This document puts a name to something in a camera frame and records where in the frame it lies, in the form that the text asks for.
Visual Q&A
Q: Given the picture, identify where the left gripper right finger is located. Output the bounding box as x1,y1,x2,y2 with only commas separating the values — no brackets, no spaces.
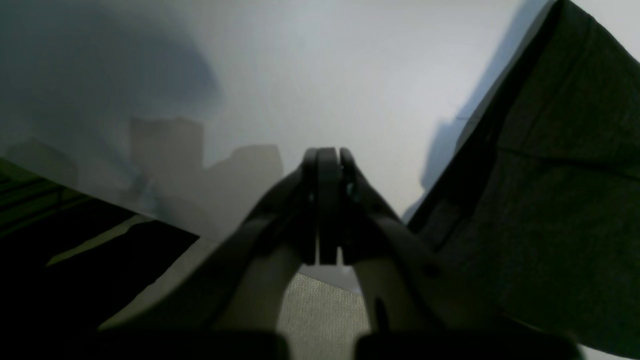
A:
318,148,583,360

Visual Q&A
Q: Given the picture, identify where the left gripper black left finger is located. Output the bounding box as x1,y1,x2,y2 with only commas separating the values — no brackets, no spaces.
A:
67,148,319,360

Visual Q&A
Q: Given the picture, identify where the black t-shirt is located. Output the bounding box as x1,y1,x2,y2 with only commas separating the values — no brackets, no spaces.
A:
408,0,640,359

